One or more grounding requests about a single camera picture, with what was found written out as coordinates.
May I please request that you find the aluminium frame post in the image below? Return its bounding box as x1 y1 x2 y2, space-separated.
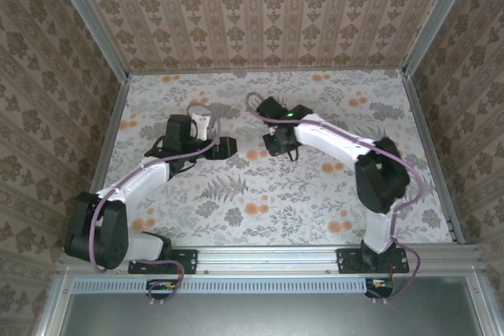
401 0 480 77
46 0 131 81

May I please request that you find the aluminium table side rail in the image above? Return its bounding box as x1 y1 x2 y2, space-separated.
76 74 131 246
402 72 466 246

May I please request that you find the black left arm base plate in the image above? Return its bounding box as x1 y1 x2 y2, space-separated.
128 248 198 275

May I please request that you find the small right circuit board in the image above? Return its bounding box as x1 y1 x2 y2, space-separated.
365 277 395 298

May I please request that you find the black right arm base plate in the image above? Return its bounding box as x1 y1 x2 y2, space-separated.
336 248 410 275

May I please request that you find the small circuit board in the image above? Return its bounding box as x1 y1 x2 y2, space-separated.
365 277 395 298
146 279 179 300

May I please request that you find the grey metal sheet panel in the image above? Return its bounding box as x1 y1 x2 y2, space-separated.
39 275 489 336

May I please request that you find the small left circuit board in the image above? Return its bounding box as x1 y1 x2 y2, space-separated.
146 279 179 300

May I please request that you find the thin black left gripper cable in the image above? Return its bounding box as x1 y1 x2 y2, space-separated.
168 157 198 175

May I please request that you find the grey slotted cable duct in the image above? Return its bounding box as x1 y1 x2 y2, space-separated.
72 277 369 294

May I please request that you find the floral patterned table covering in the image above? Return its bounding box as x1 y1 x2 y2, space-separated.
92 70 454 249

